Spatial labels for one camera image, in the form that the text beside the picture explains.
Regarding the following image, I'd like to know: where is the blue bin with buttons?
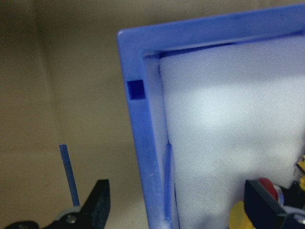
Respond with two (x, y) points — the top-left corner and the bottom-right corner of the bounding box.
(116, 3), (305, 229)

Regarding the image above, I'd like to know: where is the red push button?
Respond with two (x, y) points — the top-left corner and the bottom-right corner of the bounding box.
(257, 177), (285, 206)

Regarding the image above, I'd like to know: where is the yellow push button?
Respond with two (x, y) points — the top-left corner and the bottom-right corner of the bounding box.
(229, 200), (256, 229)

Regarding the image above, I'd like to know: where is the white foam liner sheet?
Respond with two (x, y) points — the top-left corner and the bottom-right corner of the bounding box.
(158, 39), (305, 229)

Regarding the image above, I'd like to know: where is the black switch with yellow terminals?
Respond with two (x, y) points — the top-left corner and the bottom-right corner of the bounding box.
(283, 154), (305, 208)

